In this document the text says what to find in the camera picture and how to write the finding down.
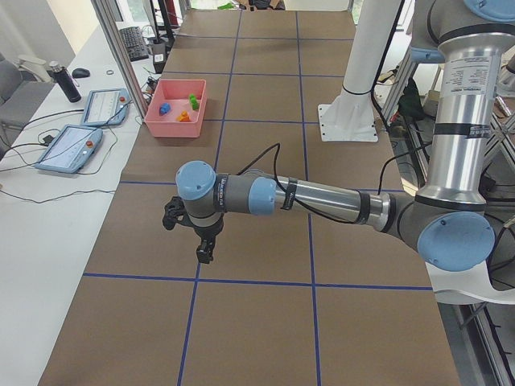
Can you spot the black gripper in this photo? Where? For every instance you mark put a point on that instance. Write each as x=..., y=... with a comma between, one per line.
x=208, y=232

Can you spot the orange sloped block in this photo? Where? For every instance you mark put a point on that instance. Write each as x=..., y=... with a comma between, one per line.
x=184, y=117

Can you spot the green two-stud block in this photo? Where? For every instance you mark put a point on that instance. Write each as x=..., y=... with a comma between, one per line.
x=194, y=103

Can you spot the small blue block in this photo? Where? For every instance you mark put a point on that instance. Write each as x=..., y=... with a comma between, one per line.
x=164, y=109

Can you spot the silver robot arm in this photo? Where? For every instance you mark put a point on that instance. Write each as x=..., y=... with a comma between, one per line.
x=267, y=71

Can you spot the pink plastic box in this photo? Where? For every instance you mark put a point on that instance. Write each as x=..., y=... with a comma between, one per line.
x=176, y=93

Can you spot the lower teach pendant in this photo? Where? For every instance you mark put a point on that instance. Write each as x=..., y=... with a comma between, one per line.
x=70, y=149

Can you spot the teach pendant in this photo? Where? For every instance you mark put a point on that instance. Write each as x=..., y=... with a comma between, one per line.
x=70, y=149
x=106, y=107

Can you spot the upper teach pendant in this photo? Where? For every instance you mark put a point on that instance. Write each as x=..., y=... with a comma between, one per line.
x=106, y=107

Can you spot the black keyboard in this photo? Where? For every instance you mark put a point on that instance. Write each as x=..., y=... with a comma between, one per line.
x=134, y=43

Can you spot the black computer mouse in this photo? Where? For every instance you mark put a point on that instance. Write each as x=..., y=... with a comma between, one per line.
x=79, y=73

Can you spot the black water bottle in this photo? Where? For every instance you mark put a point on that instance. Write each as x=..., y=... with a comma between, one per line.
x=64, y=80

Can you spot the white chair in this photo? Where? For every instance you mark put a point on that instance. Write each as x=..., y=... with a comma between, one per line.
x=466, y=287

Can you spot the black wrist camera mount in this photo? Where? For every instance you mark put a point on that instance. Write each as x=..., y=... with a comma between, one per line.
x=176, y=213

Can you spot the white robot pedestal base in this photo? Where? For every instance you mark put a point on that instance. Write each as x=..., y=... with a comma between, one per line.
x=350, y=117

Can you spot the aluminium frame post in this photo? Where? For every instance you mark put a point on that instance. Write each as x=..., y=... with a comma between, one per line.
x=108, y=24

